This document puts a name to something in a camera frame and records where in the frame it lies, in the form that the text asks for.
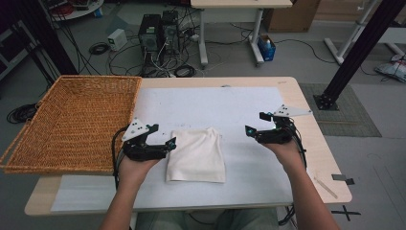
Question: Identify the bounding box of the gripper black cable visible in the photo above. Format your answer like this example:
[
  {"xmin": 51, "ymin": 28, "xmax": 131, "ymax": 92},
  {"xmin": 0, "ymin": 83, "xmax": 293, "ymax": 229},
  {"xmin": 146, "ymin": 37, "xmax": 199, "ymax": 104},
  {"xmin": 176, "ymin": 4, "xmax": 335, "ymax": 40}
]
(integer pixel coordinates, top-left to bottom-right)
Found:
[
  {"xmin": 110, "ymin": 126, "xmax": 129, "ymax": 190},
  {"xmin": 277, "ymin": 123, "xmax": 308, "ymax": 226}
]

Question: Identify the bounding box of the white power supply box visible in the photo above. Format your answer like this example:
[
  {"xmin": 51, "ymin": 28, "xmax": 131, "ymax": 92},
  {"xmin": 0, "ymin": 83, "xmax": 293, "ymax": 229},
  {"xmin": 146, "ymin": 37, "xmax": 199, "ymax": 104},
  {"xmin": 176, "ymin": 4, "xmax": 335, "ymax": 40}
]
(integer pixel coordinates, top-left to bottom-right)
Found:
[{"xmin": 107, "ymin": 28, "xmax": 128, "ymax": 52}]

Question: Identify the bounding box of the grey floor mat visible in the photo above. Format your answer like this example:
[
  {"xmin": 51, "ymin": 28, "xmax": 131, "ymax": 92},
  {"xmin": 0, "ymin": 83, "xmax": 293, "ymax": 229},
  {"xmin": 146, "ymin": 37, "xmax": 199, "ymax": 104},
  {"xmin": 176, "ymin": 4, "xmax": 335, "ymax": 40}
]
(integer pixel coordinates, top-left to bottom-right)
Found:
[{"xmin": 300, "ymin": 82, "xmax": 383, "ymax": 138}]

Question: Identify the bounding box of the black tape cross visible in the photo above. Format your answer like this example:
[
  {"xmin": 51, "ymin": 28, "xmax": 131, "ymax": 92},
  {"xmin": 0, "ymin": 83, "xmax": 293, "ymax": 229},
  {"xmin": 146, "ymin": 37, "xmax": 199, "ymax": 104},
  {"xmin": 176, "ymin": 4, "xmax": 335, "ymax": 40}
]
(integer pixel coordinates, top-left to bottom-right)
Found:
[{"xmin": 330, "ymin": 204, "xmax": 362, "ymax": 222}]

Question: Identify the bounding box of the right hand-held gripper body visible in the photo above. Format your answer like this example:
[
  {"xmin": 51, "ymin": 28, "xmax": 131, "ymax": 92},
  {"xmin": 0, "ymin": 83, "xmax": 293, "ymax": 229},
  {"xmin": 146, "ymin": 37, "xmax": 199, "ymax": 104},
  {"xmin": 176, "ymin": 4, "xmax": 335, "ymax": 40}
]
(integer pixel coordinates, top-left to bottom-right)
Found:
[{"xmin": 255, "ymin": 104, "xmax": 312, "ymax": 145}]

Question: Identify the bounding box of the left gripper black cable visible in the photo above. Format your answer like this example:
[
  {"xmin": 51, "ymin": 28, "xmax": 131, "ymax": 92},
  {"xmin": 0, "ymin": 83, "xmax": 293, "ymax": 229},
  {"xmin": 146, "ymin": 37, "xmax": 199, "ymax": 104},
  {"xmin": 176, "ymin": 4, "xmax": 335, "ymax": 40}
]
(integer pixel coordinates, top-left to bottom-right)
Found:
[{"xmin": 110, "ymin": 126, "xmax": 129, "ymax": 190}]

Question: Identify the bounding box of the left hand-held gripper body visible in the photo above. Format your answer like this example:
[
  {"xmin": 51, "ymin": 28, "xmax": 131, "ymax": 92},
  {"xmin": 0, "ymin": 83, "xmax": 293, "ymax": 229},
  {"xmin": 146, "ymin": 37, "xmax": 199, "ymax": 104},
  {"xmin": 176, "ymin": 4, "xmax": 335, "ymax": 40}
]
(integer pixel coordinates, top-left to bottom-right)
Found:
[{"xmin": 121, "ymin": 117, "xmax": 169, "ymax": 162}]

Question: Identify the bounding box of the wooden desk with white legs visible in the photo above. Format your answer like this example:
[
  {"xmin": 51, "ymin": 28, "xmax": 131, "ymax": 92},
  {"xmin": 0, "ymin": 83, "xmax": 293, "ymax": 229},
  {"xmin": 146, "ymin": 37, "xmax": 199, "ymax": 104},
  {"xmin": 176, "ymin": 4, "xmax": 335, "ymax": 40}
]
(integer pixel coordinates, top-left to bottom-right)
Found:
[{"xmin": 190, "ymin": 0, "xmax": 293, "ymax": 66}]

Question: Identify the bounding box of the grey tape strip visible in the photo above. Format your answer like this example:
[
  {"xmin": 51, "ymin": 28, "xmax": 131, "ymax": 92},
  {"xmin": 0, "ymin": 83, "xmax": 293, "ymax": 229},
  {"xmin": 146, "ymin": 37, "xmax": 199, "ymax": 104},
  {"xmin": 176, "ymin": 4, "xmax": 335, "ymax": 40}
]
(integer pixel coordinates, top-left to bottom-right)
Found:
[{"xmin": 330, "ymin": 173, "xmax": 355, "ymax": 186}]

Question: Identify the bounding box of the crumpled plastic bag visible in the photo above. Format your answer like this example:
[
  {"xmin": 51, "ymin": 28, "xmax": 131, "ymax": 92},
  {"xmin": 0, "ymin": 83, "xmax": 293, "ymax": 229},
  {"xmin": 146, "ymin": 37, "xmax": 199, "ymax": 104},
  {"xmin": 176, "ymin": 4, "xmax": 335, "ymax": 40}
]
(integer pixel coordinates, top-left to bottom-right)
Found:
[{"xmin": 374, "ymin": 54, "xmax": 406, "ymax": 82}]

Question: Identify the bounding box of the person's right hand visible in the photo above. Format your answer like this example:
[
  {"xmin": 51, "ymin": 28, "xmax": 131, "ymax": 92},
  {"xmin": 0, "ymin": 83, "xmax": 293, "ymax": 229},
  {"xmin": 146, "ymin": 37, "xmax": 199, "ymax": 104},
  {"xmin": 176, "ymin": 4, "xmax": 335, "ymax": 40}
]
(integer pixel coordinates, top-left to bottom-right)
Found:
[{"xmin": 262, "ymin": 142, "xmax": 304, "ymax": 175}]

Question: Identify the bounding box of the long black floor cable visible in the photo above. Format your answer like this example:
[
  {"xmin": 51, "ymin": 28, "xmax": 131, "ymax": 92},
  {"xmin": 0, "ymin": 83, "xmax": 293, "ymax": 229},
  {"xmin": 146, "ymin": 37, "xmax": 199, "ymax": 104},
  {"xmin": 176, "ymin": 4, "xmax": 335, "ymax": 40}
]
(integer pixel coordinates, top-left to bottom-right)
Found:
[{"xmin": 274, "ymin": 38, "xmax": 329, "ymax": 64}]

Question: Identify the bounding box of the blue storage box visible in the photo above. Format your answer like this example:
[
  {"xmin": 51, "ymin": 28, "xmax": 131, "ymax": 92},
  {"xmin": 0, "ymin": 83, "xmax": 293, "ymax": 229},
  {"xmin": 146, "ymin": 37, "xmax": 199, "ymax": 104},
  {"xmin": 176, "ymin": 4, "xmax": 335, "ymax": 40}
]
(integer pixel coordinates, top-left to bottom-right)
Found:
[{"xmin": 258, "ymin": 34, "xmax": 277, "ymax": 62}]

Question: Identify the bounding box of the black aluminium pillar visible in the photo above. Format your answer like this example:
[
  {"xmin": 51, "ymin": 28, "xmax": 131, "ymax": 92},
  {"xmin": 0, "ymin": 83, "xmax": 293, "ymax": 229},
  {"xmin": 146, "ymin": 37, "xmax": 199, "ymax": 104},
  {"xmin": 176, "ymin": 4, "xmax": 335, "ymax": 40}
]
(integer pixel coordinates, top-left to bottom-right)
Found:
[{"xmin": 313, "ymin": 0, "xmax": 406, "ymax": 111}]

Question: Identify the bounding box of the black tower computer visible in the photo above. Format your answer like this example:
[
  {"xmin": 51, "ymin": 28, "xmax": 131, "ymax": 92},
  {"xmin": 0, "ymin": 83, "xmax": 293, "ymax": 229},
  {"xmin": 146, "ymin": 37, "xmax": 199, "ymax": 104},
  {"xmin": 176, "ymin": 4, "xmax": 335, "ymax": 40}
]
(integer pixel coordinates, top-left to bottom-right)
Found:
[
  {"xmin": 138, "ymin": 13, "xmax": 163, "ymax": 62},
  {"xmin": 161, "ymin": 10, "xmax": 180, "ymax": 56}
]

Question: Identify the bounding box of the round white table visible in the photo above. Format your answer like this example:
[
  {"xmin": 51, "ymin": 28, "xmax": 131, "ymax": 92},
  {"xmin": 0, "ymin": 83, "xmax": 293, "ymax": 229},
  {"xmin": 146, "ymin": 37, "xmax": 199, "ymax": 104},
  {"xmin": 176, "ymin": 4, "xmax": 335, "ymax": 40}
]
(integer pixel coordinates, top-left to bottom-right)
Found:
[{"xmin": 47, "ymin": 0, "xmax": 105, "ymax": 22}]

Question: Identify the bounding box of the tangle of floor cables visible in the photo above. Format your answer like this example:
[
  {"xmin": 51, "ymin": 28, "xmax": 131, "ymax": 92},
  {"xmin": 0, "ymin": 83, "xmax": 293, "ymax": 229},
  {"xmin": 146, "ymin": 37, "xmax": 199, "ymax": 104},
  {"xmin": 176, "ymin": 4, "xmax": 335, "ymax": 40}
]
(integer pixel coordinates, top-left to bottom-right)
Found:
[{"xmin": 108, "ymin": 18, "xmax": 199, "ymax": 79}]

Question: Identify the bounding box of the black frame post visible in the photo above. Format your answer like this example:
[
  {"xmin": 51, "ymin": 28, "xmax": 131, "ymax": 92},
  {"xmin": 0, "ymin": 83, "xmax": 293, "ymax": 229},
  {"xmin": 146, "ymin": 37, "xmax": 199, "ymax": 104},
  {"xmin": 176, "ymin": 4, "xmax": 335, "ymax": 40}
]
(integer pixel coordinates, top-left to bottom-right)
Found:
[{"xmin": 15, "ymin": 0, "xmax": 79, "ymax": 77}]

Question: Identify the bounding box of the person's left hand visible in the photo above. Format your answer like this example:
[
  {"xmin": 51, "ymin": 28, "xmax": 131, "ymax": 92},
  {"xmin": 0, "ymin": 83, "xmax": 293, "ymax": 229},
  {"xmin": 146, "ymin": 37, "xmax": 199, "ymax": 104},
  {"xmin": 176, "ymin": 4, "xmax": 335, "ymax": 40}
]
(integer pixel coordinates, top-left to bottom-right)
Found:
[{"xmin": 118, "ymin": 157, "xmax": 161, "ymax": 190}]

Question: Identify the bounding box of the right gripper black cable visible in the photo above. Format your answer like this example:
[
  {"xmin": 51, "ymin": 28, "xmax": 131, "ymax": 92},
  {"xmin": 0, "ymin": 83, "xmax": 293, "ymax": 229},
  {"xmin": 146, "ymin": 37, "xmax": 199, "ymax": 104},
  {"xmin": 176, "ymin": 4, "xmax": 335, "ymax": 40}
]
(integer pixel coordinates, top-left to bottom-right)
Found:
[{"xmin": 277, "ymin": 123, "xmax": 308, "ymax": 226}]

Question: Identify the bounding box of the white tank top black trim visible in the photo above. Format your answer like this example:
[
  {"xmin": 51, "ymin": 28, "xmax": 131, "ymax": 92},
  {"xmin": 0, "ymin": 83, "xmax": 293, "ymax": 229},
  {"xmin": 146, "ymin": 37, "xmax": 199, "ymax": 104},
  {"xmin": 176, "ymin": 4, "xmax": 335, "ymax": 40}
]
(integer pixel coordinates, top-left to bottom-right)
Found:
[{"xmin": 165, "ymin": 126, "xmax": 227, "ymax": 184}]

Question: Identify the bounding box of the thin wooden stick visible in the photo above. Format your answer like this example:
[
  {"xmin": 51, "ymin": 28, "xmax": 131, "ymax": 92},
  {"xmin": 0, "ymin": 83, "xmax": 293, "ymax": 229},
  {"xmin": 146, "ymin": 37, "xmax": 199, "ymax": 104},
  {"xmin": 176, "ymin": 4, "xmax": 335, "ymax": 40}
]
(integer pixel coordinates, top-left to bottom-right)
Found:
[{"xmin": 313, "ymin": 176, "xmax": 339, "ymax": 200}]

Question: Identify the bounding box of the woven wicker basket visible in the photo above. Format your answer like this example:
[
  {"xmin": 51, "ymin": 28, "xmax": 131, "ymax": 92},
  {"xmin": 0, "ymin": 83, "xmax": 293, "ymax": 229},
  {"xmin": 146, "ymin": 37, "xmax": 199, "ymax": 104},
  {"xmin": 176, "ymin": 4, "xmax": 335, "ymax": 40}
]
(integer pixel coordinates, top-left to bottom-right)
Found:
[{"xmin": 0, "ymin": 75, "xmax": 143, "ymax": 175}]

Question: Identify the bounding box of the large cardboard box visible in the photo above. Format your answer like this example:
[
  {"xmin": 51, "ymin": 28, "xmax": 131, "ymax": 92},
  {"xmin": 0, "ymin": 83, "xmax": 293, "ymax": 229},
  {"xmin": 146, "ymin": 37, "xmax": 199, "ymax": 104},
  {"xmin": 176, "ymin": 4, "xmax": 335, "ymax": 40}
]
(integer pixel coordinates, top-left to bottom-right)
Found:
[{"xmin": 262, "ymin": 0, "xmax": 322, "ymax": 33}]

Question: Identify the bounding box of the white-legged side desk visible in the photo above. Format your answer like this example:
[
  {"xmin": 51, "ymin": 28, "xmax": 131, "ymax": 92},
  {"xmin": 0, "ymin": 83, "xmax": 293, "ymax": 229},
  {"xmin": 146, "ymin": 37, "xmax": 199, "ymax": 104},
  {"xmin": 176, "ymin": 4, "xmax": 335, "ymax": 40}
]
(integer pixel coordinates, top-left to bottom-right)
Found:
[{"xmin": 324, "ymin": 0, "xmax": 406, "ymax": 65}]

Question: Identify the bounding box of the coiled black cable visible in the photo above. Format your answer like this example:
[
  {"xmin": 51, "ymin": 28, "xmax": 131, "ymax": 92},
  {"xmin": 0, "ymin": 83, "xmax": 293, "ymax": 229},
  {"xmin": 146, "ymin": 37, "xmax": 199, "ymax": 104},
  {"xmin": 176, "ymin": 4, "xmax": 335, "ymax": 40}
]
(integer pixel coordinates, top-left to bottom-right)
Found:
[
  {"xmin": 6, "ymin": 103, "xmax": 40, "ymax": 126},
  {"xmin": 88, "ymin": 41, "xmax": 110, "ymax": 56},
  {"xmin": 173, "ymin": 63, "xmax": 196, "ymax": 79}
]

